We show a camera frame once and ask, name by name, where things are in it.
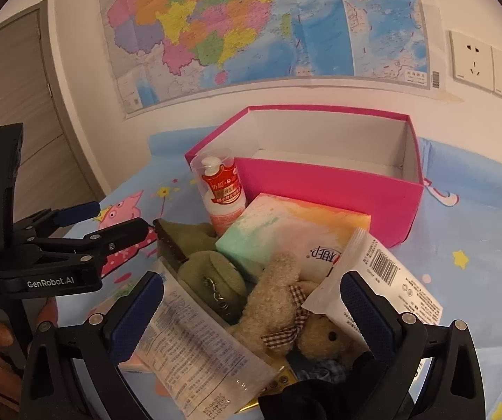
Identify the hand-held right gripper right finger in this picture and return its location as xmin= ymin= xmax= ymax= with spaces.
xmin=339 ymin=270 xmax=488 ymax=420

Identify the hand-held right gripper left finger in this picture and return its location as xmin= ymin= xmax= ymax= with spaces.
xmin=20 ymin=271 xmax=165 ymax=420

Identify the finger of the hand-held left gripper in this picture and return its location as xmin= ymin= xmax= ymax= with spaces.
xmin=28 ymin=218 xmax=157 ymax=274
xmin=12 ymin=200 xmax=102 ymax=239

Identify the blue checked cloth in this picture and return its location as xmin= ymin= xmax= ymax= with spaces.
xmin=288 ymin=350 xmax=352 ymax=381

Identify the green plush toy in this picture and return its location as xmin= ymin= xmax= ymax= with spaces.
xmin=152 ymin=218 xmax=249 ymax=320

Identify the beige teddy bear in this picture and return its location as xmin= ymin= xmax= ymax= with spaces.
xmin=227 ymin=251 xmax=367 ymax=366

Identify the black cloth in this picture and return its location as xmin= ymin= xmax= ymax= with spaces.
xmin=257 ymin=352 xmax=391 ymax=420

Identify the pastel tissue pack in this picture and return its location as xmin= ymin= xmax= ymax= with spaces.
xmin=215 ymin=192 xmax=373 ymax=283

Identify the pink cardboard box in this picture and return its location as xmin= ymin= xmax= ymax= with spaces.
xmin=184 ymin=105 xmax=425 ymax=249

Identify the white barcode wipes packet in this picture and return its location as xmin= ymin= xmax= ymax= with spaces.
xmin=301 ymin=227 xmax=446 ymax=346

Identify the clear printed plastic packet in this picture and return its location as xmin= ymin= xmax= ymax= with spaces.
xmin=117 ymin=258 xmax=278 ymax=416

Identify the grey wooden door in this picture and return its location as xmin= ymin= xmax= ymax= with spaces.
xmin=0 ymin=0 xmax=105 ymax=228

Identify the white lotion pump bottle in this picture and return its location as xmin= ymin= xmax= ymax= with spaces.
xmin=190 ymin=148 xmax=248 ymax=237

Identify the yellow packet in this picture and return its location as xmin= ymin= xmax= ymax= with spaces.
xmin=235 ymin=354 xmax=297 ymax=414

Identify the blue cartoon bed sheet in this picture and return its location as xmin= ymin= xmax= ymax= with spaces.
xmin=54 ymin=129 xmax=502 ymax=420

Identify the colourful wall map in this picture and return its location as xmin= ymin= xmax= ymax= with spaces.
xmin=98 ymin=0 xmax=444 ymax=119

